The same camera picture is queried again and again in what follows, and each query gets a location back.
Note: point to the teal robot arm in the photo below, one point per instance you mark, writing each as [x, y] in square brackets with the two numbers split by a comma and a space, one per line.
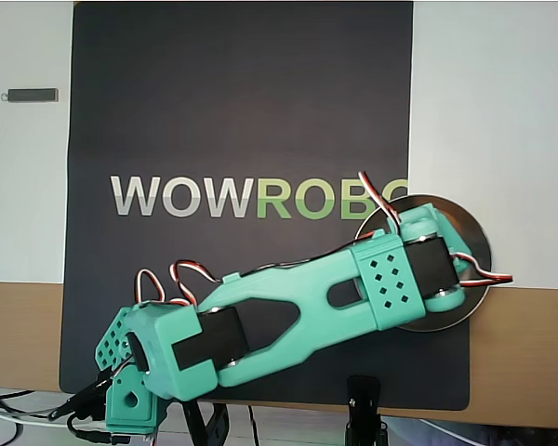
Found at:
[283, 288]

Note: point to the metal bowl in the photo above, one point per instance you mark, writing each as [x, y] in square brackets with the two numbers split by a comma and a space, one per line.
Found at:
[481, 246]

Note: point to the white paper sheet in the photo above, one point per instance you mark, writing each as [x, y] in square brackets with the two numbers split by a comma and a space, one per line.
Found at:
[493, 139]

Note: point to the black mat with WOWROBO print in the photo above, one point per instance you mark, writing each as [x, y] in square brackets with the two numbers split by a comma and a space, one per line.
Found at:
[260, 93]

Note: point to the black table clamp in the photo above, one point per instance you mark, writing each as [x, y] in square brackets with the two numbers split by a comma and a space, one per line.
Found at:
[219, 425]

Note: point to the small black USB stick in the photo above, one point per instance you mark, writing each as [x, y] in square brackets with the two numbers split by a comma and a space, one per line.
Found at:
[30, 95]

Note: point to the black spring camera stand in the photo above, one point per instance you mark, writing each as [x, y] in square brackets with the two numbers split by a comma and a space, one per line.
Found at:
[362, 395]

